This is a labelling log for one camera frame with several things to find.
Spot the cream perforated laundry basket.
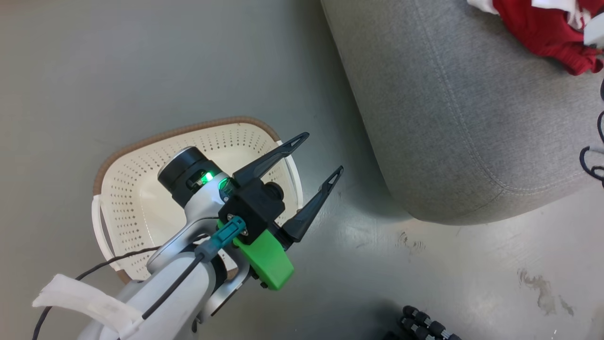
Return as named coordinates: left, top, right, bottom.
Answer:
left=92, top=117, right=303, bottom=284

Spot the grey fabric sofa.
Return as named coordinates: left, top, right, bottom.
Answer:
left=321, top=0, right=604, bottom=225

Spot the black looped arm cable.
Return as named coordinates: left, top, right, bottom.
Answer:
left=579, top=76, right=604, bottom=189

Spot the red sweatshirt with white trim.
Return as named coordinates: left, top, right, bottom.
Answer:
left=467, top=0, right=604, bottom=76

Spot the white cloth strap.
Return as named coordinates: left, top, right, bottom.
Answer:
left=32, top=274, right=144, bottom=340

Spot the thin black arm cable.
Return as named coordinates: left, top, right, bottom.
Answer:
left=32, top=246, right=162, bottom=340

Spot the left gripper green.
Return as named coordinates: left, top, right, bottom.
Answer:
left=234, top=132, right=344, bottom=291

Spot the teal plug camera cable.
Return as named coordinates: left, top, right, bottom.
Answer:
left=142, top=216, right=247, bottom=322

